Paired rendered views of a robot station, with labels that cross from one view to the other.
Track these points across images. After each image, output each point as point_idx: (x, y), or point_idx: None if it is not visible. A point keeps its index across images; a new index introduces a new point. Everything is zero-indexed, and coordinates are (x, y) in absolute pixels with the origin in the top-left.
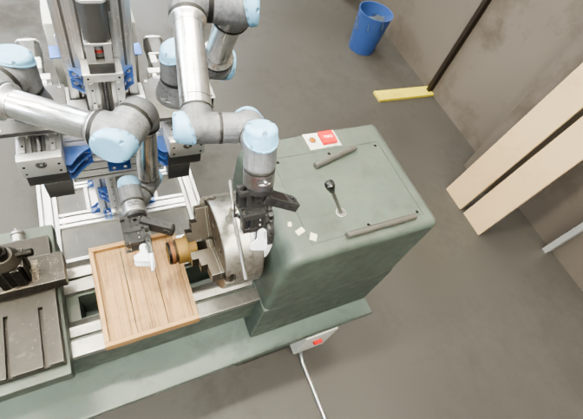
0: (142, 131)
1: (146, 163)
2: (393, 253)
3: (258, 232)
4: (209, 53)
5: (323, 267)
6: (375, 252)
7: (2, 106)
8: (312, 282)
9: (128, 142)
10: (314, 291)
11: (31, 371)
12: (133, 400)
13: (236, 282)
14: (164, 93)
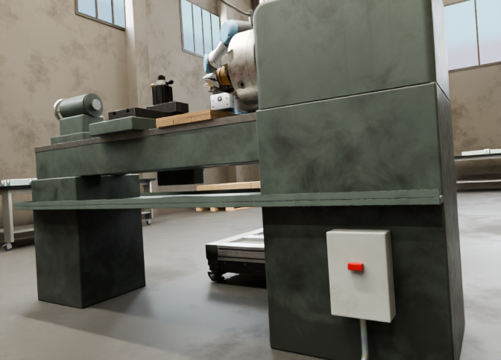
0: (244, 24)
1: None
2: (390, 18)
3: None
4: None
5: (288, 19)
6: (347, 3)
7: (212, 54)
8: (289, 54)
9: (231, 21)
10: (304, 87)
11: (121, 111)
12: (146, 198)
13: (234, 61)
14: None
